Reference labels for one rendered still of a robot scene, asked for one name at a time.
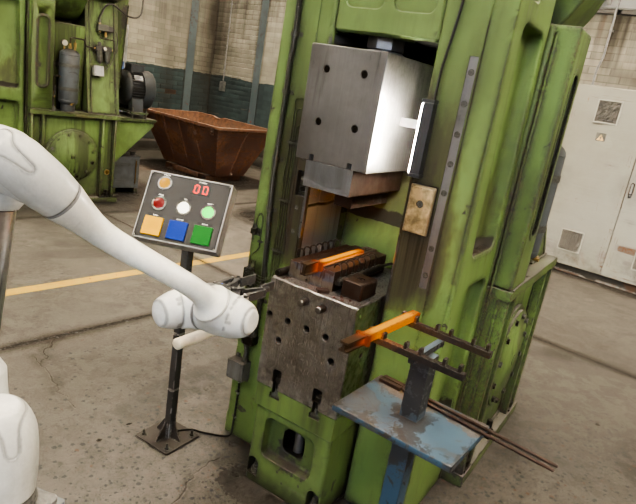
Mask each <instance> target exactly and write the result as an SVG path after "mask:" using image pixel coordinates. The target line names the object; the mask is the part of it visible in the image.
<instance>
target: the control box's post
mask: <svg viewBox="0 0 636 504"><path fill-rule="evenodd" d="M193 253H194V252H189V251H184V250H181V260H180V267H182V268H184V269H185V270H187V271H189V272H190V273H191V272H192V262H193ZM174 332H176V333H177V334H181V333H184V332H185V329H181V328H177V329H174ZM182 352H183V348H182V349H180V350H177V349H175V348H174V347H173V343H172V353H171V363H170V373H169V383H168V388H171V389H172V390H174V389H177V388H179V381H180V371H181V362H182ZM177 399H178V390H177V391H175V392H170V391H169V390H168V393H167V403H166V413H165V421H168V430H167V437H170V429H171V422H172V421H174V422H175V418H176V408H177Z"/></svg>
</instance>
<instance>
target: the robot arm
mask: <svg viewBox="0 0 636 504"><path fill-rule="evenodd" d="M24 204H25V205H26V206H28V207H30V208H31V209H33V210H35V211H36V212H38V213H39V214H41V215H42V216H44V217H45V218H47V219H49V220H51V221H53V222H54V223H56V224H58V225H60V226H62V227H64V228H66V229H68V230H69V231H71V232H73V233H75V234H76V235H78V236H80V237H81V238H83V239H85V240H86V241H88V242H89V243H91V244H93V245H94V246H96V247H97V248H99V249H101V250H102V251H104V252H106V253H107V254H109V255H111V256H113V257H114V258H116V259H118V260H120V261H122V262H124V263H125V264H127V265H129V266H131V267H133V268H135V269H137V270H139V271H141V272H142V273H144V274H146V275H148V276H150V277H152V278H154V279H156V280H157V281H159V282H161V283H163V284H165V285H167V286H169V287H171V288H172V289H174V290H171V291H168V292H166V293H164V294H163V295H161V296H159V297H158V298H157V299H156V300H155V301H154V302H153V305H152V316H153V319H154V321H155V323H156V324H157V325H158V326H159V327H161V328H166V329H177V328H181V329H199V330H203V331H205V332H207V333H209V334H212V335H216V336H220V337H224V338H231V339H238V338H244V337H247V336H249V335H250V334H251V333H252V332H253V331H254V330H255V329H256V327H257V324H258V320H259V315H258V311H257V308H256V307H255V306H254V305H253V304H252V303H251V302H250V301H254V300H258V299H262V298H265V297H266V292H269V291H272V290H273V289H274V283H275V282H274V281H271V282H268V283H264V284H261V285H259V287H254V288H243V286H246V285H250V284H253V283H255V280H256V274H252V275H248V276H245V277H241V278H240V276H239V275H237V278H234V276H231V277H228V278H226V279H223V280H220V281H216V282H213V283H206V282H204V281H203V280H201V279H200V278H198V277H197V276H195V275H194V274H192V273H190V272H189V271H187V270H185V269H184V268H182V267H180V266H179V265H177V264H175V263H174V262H172V261H170V260H169V259H167V258H165V257H164V256H162V255H160V254H159V253H157V252H155V251H154V250H152V249H150V248H149V247H147V246H145V245H144V244H142V243H140V242H139V241H137V240H135V239H134V238H132V237H130V236H129V235H127V234H126V233H124V232H123V231H121V230H120V229H118V228H117V227H115V226H114V225H113V224H112V223H110V222H109V221H108V220H107V219H106V218H105V217H104V216H103V215H102V214H101V212H100V211H99V210H98V209H97V207H96V206H95V205H94V203H93V202H92V201H91V199H90V198H89V197H88V195H87V194H86V192H85V191H84V189H83V188H82V187H81V185H80V184H79V183H78V182H77V181H76V180H75V179H74V178H73V176H72V175H71V174H70V173H69V171H68V170H67V169H66V168H65V167H64V166H63V165H62V164H61V163H60V162H59V161H58V160H57V159H56V158H55V157H53V156H52V155H51V154H50V153H49V152H48V151H47V150H46V149H45V148H44V147H42V146H41V145H40V144H39V143H38V142H36V141H35V140H34V139H32V138H30V137H29V136H27V135H26V134H25V133H23V132H21V131H19V130H16V129H14V128H11V127H8V126H5V125H1V124H0V331H1V324H2V316H3V309H4V301H5V294H6V286H7V279H8V271H9V264H10V256H11V249H12V242H13V234H14V227H15V219H16V212H17V210H19V209H20V208H21V207H22V206H23V205H24ZM239 284H240V287H238V286H239ZM38 465H39V430H38V423H37V420H36V417H35V415H34V413H33V411H32V409H31V408H30V406H29V405H28V404H27V403H26V402H25V401H24V400H23V399H22V398H20V397H18V396H15V395H12V394H9V389H8V373H7V365H6V364H5V362H4V361H3V360H2V359H1V358H0V504H57V495H56V494H54V493H50V492H46V491H43V490H40V489H38V488H37V486H36V481H37V474H38Z"/></svg>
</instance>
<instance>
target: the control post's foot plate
mask: <svg viewBox="0 0 636 504"><path fill-rule="evenodd" d="M179 429H187V428H186V427H185V426H183V425H181V424H180V423H178V422H176V424H175V422H174V421H172V422H171V429H170V437H167V430H168V421H165V418H164V419H163V420H162V421H160V422H158V423H156V424H154V425H152V426H150V427H148V428H146V429H145V428H143V431H141V432H138V433H137V434H136V435H135V437H137V438H138V439H139V440H140V441H142V442H144V443H146V444H148V446H149V447H151V448H153V449H155V450H157V451H159V452H160V453H162V454H163V455H166V456H168V455H170V454H172V453H174V452H175V451H177V450H180V449H183V448H184V447H185V446H186V445H188V444H190V443H192V442H194V441H195V440H196V439H198V438H200V436H199V435H198V434H196V433H195V432H193V431H194V430H193V429H192V430H187V431H179V432H178V430H179Z"/></svg>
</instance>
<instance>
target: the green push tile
mask: <svg viewBox="0 0 636 504"><path fill-rule="evenodd" d="M212 233H213V228H211V227H205V226H200V225H194V229H193V232H192V236H191V239H190V243H191V244H196V245H201V246H206V247H209V244H210V240H211V237H212Z"/></svg>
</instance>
